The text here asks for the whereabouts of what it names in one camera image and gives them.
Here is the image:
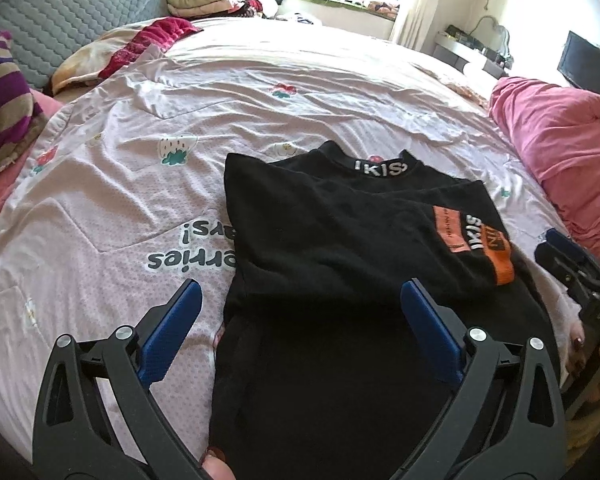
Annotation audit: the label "black monitor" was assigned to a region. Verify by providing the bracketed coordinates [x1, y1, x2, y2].
[557, 31, 600, 88]

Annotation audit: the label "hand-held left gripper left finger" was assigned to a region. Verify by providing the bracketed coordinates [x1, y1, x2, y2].
[31, 280, 206, 480]

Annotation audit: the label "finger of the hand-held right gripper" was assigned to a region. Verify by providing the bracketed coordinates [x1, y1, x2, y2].
[535, 242, 593, 303]
[546, 229, 600, 276]

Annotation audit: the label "person's right hand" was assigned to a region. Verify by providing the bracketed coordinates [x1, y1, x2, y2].
[564, 319, 600, 402]

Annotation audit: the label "black and white cloth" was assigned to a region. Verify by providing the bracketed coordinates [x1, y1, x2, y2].
[285, 10, 324, 26]

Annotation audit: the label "white desk lamp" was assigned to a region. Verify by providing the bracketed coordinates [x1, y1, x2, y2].
[472, 15, 514, 66]

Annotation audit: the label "red patterned cloth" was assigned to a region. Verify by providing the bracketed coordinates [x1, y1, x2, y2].
[97, 16, 203, 78]

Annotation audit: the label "person's left hand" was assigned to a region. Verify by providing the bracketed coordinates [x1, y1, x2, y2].
[200, 447, 239, 480]

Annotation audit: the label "purple striped pillow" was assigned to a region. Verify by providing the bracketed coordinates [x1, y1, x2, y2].
[0, 30, 46, 178]

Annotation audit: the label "dark box on desk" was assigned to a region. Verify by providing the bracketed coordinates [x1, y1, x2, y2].
[445, 25, 477, 44]

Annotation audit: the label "pink printed bed blanket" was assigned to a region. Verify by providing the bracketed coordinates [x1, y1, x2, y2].
[0, 17, 576, 461]

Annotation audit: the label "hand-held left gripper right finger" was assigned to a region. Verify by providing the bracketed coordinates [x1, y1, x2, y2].
[400, 280, 566, 480]

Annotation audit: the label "beige plush blanket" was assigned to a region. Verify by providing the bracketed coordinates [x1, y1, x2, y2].
[562, 385, 600, 463]

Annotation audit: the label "pink duvet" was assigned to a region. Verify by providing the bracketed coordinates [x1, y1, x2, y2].
[487, 76, 600, 271]

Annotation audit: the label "white curtain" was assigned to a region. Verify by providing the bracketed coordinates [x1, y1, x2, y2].
[390, 0, 448, 51]

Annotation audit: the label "clothes on windowsill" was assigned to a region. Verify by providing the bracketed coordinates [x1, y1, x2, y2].
[330, 0, 402, 21]

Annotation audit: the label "grey quilted headboard cushion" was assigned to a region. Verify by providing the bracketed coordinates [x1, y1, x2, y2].
[0, 0, 173, 91]

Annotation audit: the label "black sweater with orange cuffs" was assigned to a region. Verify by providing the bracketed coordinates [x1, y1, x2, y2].
[207, 140, 563, 480]

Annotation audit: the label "white desk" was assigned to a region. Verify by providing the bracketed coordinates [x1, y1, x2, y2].
[432, 30, 511, 78]

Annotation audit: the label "cream patterned blanket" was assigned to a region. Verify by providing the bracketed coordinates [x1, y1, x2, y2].
[52, 25, 146, 96]

